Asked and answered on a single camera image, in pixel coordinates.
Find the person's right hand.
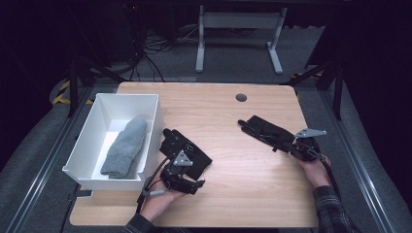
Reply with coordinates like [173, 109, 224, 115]
[299, 154, 332, 188]

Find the black glove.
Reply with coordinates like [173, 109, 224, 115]
[237, 115, 299, 153]
[158, 128, 214, 181]

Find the aluminium floor rail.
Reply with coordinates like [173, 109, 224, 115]
[319, 90, 395, 233]
[4, 86, 95, 233]

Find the black metal stand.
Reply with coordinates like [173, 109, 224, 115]
[280, 57, 344, 121]
[66, 54, 127, 118]

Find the white metal table frame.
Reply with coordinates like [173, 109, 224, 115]
[194, 4, 289, 75]

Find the white box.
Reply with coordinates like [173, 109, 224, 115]
[61, 92, 164, 192]

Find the tangle of black cables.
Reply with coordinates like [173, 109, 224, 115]
[129, 25, 202, 82]

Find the person's left hand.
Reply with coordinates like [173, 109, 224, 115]
[139, 178, 186, 222]

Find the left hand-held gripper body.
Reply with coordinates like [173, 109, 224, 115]
[159, 150, 198, 195]

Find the left hand-held gripper cable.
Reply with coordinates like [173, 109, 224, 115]
[135, 157, 170, 215]

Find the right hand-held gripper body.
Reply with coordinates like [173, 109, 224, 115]
[290, 128, 327, 162]

